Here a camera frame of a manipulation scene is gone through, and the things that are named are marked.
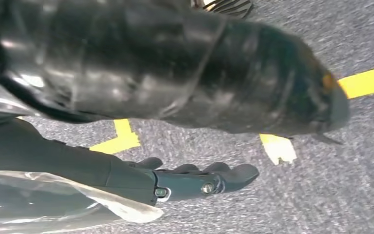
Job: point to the yellow floor tape square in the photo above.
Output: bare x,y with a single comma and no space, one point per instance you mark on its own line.
367,82

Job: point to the clear plastic film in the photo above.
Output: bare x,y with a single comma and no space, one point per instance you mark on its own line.
135,213

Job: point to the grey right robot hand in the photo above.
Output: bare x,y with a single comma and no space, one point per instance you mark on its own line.
77,161

